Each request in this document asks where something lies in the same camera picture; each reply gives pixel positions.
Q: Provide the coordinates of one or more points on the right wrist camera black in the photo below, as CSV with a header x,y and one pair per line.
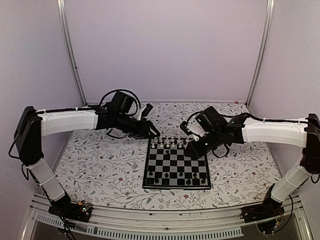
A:
x,y
210,120

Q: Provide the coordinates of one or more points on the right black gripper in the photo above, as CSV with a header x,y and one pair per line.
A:
x,y
195,152

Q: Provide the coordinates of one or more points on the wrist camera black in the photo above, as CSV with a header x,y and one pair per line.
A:
x,y
122,101
210,120

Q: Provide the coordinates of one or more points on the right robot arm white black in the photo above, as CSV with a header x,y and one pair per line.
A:
x,y
244,128

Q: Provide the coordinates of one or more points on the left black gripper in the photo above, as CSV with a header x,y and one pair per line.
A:
x,y
142,133

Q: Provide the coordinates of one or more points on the left aluminium frame post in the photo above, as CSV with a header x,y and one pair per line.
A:
x,y
61,6

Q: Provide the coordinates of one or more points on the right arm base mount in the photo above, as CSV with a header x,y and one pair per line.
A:
x,y
271,216

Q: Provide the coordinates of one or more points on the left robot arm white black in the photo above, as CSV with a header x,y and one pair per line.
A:
x,y
34,125

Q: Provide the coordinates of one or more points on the black white chessboard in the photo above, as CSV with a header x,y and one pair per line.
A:
x,y
179,167

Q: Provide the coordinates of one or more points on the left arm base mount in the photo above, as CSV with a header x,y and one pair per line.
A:
x,y
78,211

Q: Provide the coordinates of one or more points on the front aluminium rail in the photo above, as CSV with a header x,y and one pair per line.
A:
x,y
108,223

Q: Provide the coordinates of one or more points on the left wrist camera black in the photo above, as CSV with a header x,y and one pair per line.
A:
x,y
122,101

